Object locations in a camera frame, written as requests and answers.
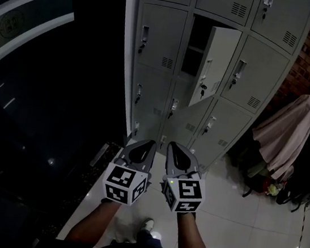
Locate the grey metal locker door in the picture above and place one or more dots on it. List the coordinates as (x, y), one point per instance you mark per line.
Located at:
(221, 55)

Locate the person's right forearm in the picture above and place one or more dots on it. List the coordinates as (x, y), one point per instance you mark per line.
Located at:
(193, 240)

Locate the black clothes rack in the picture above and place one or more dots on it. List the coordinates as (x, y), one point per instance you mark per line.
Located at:
(247, 192)

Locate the pink hanging jacket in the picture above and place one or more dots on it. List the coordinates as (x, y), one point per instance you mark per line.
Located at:
(288, 133)

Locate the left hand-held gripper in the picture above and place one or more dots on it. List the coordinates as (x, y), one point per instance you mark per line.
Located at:
(122, 183)

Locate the red bag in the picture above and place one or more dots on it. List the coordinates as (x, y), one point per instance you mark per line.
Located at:
(263, 184)

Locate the small black door key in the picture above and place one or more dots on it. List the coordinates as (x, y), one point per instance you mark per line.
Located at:
(202, 92)

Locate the grey metal locker cabinet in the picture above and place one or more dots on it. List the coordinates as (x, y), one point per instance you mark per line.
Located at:
(161, 35)

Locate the yellow plush toy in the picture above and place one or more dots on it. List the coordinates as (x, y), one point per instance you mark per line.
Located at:
(272, 189)

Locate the dark glass door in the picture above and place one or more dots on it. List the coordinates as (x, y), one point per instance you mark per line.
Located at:
(78, 81)

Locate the silver metal door fitting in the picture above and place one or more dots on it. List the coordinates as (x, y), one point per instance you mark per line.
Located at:
(99, 154)

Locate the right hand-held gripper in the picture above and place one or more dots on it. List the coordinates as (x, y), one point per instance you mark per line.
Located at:
(188, 192)

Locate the person's left forearm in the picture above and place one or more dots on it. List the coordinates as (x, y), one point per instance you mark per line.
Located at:
(95, 224)

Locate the person's blue jeans leg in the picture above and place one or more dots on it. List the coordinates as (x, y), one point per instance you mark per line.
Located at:
(149, 238)

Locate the person's white shoe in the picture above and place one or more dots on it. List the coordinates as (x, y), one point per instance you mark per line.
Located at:
(147, 224)

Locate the green garment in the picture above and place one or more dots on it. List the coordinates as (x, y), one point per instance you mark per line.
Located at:
(255, 170)

